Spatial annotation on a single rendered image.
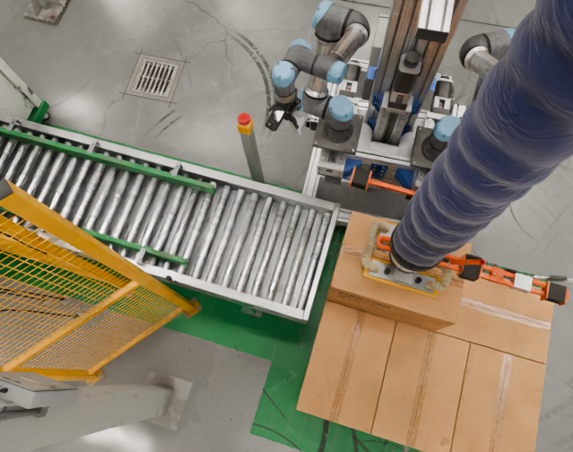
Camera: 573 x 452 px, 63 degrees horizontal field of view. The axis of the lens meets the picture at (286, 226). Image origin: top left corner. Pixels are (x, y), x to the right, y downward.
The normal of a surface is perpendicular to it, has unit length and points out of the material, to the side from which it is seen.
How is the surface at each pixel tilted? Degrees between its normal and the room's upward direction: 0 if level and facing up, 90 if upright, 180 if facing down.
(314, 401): 0
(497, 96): 79
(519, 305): 0
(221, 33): 0
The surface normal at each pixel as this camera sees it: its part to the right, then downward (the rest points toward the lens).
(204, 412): -0.04, -0.31
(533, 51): -0.97, -0.02
